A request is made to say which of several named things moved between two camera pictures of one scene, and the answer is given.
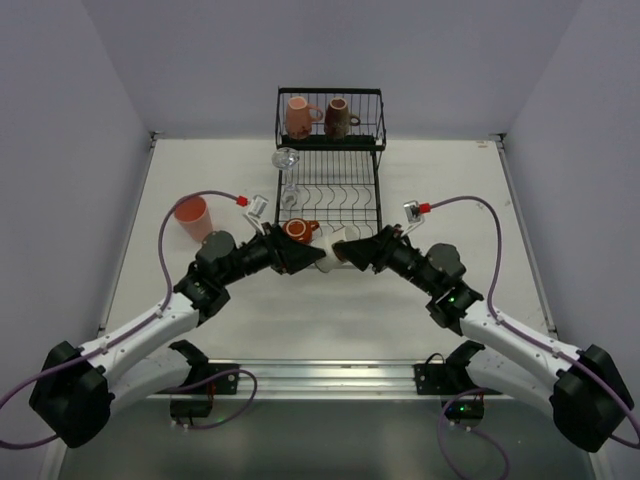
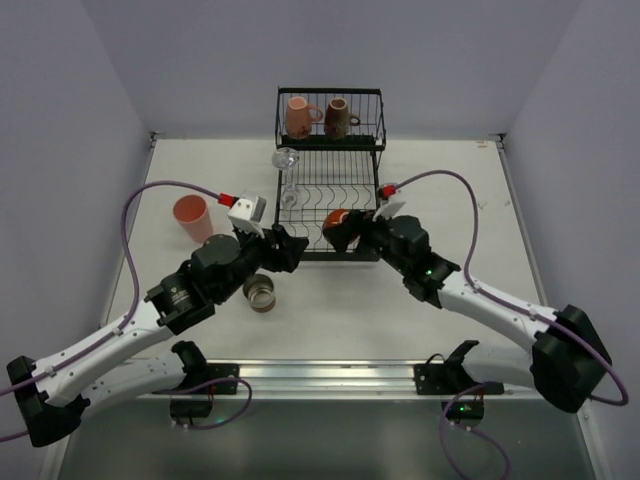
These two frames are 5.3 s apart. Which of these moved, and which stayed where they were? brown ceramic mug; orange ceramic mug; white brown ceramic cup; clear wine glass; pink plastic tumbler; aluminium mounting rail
Moved: orange ceramic mug; white brown ceramic cup
Stayed: aluminium mounting rail; pink plastic tumbler; clear wine glass; brown ceramic mug
